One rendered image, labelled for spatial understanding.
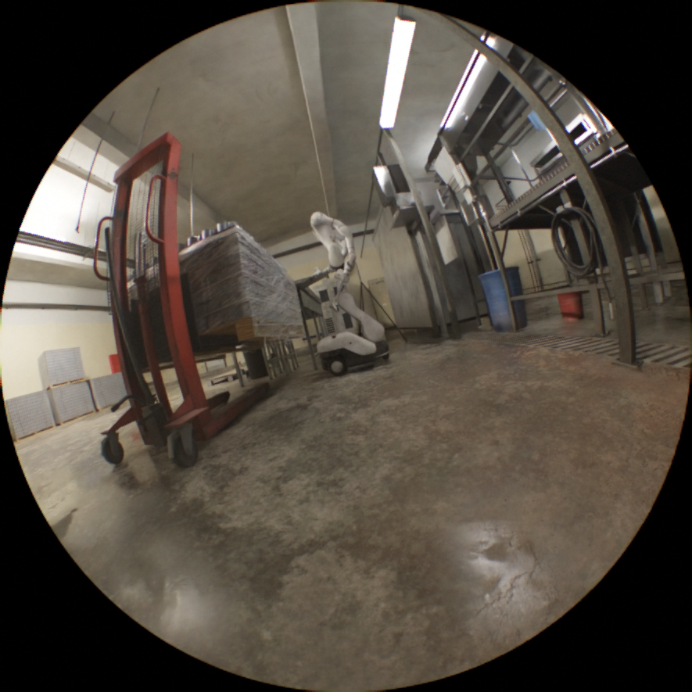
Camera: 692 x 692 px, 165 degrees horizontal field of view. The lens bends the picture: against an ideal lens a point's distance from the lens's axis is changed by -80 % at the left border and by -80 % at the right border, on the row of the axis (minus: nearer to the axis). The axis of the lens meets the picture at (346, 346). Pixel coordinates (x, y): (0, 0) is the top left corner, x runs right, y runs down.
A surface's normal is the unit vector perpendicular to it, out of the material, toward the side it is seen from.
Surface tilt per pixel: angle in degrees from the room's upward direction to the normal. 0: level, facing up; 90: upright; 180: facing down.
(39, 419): 88
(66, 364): 88
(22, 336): 90
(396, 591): 0
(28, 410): 88
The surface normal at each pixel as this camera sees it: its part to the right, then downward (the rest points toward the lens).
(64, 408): 0.98, -0.21
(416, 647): -0.25, -0.97
